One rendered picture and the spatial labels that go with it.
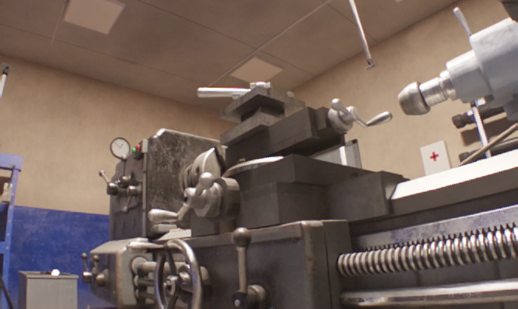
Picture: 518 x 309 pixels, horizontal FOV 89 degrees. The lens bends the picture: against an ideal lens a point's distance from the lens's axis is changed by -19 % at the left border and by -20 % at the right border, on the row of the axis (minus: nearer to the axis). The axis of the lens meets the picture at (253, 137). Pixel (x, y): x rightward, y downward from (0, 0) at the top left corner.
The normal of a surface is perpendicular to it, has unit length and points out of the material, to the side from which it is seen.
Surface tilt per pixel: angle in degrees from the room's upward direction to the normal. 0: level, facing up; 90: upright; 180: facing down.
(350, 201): 90
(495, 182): 90
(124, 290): 90
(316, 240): 90
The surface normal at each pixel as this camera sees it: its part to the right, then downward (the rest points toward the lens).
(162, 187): 0.64, -0.31
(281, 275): -0.76, -0.18
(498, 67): -0.66, 0.23
